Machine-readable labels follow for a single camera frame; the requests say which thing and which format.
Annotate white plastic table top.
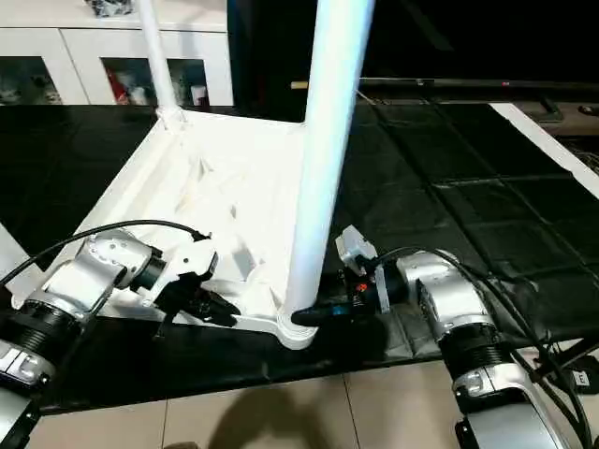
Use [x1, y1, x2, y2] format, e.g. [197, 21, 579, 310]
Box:
[11, 106, 322, 352]

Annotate white plastic table leg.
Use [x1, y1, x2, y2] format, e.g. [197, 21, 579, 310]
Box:
[284, 0, 378, 324]
[137, 0, 186, 133]
[0, 223, 30, 300]

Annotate black work mat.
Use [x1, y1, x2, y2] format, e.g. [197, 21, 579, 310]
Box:
[0, 103, 599, 413]

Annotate red white bottle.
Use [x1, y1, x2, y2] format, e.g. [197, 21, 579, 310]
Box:
[115, 72, 133, 105]

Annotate black tripod stand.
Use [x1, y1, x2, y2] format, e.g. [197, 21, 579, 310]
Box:
[533, 334, 599, 380]

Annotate white flat strip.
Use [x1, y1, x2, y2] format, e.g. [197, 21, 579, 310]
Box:
[489, 102, 599, 188]

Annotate black box with label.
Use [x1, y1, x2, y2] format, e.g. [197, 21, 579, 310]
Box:
[226, 0, 366, 123]

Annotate white glass door cabinet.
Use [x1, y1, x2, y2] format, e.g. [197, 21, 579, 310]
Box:
[0, 0, 234, 108]

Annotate black long rail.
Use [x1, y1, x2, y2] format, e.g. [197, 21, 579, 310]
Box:
[358, 77, 599, 91]

